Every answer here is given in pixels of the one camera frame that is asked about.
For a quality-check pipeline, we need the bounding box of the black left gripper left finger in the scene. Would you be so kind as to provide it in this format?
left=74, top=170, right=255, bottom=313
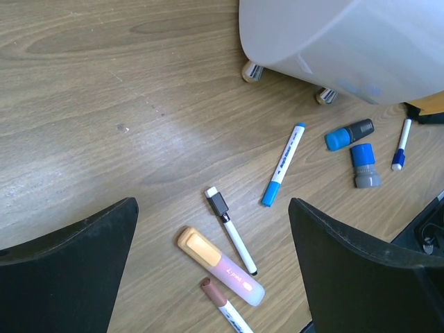
left=1, top=198, right=139, bottom=332

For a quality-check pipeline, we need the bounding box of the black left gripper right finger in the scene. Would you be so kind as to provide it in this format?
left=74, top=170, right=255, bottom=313
left=289, top=198, right=443, bottom=332

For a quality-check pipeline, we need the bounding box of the white rounded drawer organizer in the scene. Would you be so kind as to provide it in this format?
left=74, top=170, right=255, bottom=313
left=239, top=0, right=443, bottom=112

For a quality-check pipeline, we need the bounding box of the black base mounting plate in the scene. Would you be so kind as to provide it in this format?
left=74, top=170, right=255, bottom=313
left=391, top=191, right=443, bottom=257

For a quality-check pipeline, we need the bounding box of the white marker brown cap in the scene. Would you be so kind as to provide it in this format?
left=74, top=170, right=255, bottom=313
left=200, top=277, right=253, bottom=333

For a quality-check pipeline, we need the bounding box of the white marker light blue cap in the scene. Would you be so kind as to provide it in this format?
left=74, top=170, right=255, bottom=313
left=262, top=123, right=305, bottom=207

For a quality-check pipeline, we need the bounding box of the pink highlighter orange cap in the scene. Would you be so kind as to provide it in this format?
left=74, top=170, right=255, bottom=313
left=177, top=227, right=265, bottom=307

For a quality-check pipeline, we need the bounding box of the white marker dark blue cap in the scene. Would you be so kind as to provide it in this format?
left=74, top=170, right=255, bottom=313
left=391, top=118, right=413, bottom=171

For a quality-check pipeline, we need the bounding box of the black highlighter blue cap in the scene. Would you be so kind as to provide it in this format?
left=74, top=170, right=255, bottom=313
left=325, top=119, right=375, bottom=151

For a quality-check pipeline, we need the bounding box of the white marker black cap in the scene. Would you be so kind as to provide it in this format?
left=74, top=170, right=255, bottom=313
left=205, top=187, right=257, bottom=276

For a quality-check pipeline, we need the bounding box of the black cloth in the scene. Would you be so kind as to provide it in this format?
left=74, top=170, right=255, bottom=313
left=404, top=103, right=444, bottom=125

